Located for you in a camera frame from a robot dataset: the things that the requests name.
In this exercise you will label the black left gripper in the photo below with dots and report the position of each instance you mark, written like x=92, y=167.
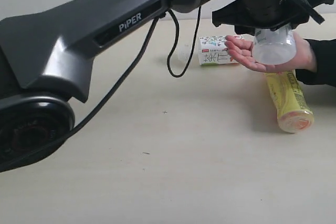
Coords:
x=248, y=15

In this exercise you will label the white green yogurt drink bottle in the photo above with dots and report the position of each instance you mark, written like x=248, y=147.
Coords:
x=274, y=47

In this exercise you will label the clear tea bottle white label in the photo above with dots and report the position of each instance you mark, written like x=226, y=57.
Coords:
x=210, y=50

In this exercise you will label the yellow juice bottle red cap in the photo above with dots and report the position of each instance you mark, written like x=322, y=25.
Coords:
x=293, y=113

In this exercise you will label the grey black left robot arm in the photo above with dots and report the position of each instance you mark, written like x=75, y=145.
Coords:
x=47, y=59

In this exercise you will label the person's open right hand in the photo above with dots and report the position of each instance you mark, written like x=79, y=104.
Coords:
x=241, y=51

